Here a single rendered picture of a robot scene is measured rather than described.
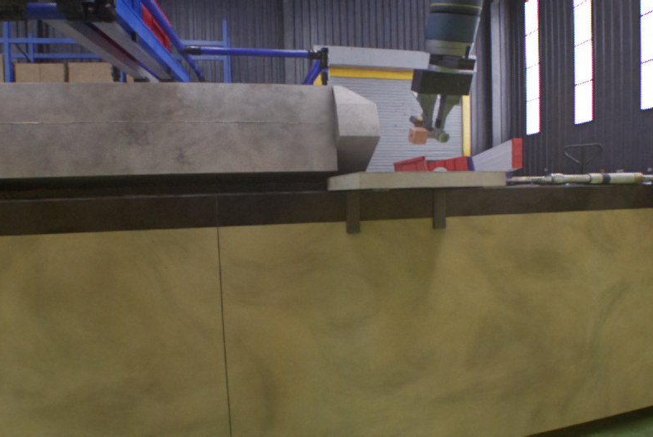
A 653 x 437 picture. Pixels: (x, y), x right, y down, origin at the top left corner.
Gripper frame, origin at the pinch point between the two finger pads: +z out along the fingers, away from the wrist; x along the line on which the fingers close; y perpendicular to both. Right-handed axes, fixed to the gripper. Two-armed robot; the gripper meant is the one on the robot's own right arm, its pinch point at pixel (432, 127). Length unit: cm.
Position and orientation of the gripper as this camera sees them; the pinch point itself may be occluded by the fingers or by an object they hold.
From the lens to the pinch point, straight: 91.6
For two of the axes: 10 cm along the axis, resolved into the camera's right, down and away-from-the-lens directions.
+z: -0.6, 8.7, 4.9
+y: -1.8, -4.9, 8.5
